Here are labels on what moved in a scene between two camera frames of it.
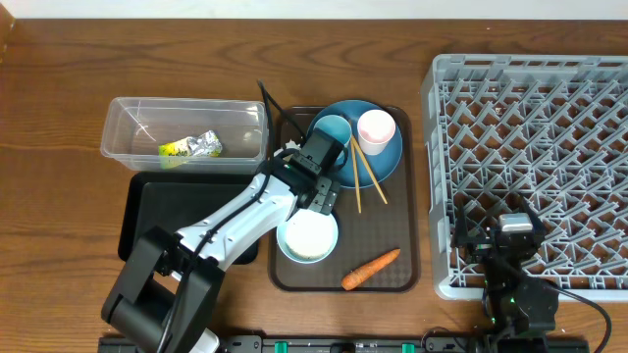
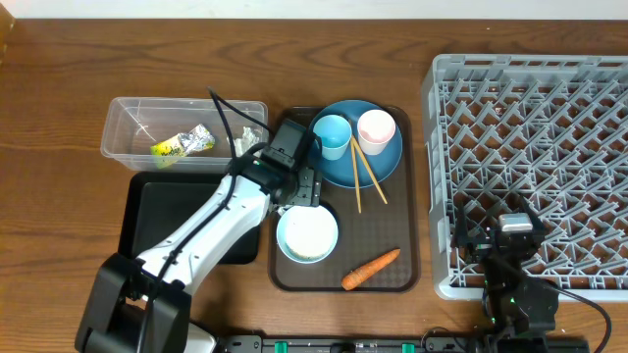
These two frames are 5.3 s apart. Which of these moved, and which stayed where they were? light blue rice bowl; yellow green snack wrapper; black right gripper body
Moved: yellow green snack wrapper
Stayed: light blue rice bowl; black right gripper body
